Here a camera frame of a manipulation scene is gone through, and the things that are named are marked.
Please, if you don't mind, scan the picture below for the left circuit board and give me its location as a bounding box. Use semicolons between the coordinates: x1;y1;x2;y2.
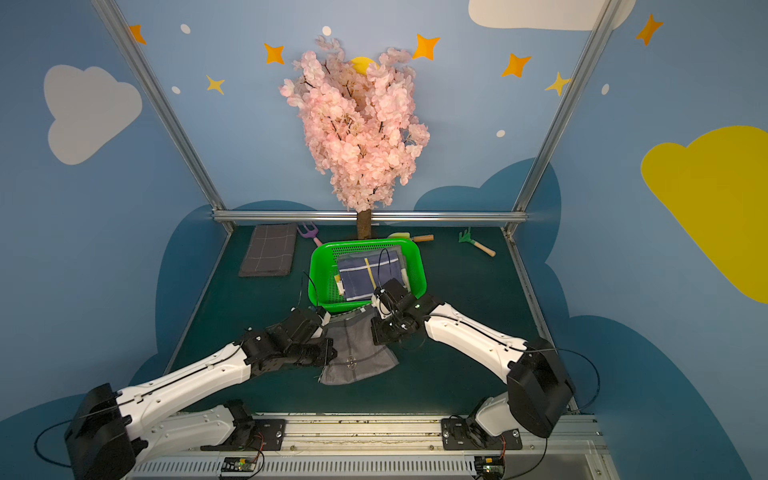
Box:
220;457;258;476

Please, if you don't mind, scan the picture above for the right circuit board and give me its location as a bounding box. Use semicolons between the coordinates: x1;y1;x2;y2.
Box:
473;456;506;480

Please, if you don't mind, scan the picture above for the purple toy garden fork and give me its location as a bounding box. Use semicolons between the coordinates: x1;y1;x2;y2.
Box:
297;222;323;247

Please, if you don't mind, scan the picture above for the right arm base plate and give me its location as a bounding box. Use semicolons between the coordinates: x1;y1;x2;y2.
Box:
440;415;523;451

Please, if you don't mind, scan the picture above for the light grey checked pillowcase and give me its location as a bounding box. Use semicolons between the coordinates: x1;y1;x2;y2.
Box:
319;305;399;386

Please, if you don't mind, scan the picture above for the aluminium frame rail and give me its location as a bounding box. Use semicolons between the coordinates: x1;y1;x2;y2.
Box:
212;209;528;226

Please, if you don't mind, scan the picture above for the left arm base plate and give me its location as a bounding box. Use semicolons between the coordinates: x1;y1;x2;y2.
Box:
200;419;286;452

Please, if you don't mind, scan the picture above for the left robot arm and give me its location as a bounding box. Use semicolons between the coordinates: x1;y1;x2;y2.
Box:
64;307;337;479

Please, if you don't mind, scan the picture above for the pink blossom artificial tree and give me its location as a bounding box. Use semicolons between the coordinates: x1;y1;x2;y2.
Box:
280;36;430;240

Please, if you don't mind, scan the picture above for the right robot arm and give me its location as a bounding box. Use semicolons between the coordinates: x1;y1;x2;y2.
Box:
371;280;575;439

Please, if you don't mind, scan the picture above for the green plastic basket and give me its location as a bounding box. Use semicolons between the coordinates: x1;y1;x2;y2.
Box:
308;238;427;313

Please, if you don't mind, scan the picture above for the green toy rake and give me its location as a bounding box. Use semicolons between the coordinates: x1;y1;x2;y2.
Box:
458;227;496;258

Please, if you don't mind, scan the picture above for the dark grey checked pillowcase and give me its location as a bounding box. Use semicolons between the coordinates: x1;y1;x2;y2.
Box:
238;223;297;278

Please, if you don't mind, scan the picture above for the circuit board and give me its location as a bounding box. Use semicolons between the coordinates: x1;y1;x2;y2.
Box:
473;456;506;480
220;457;258;476

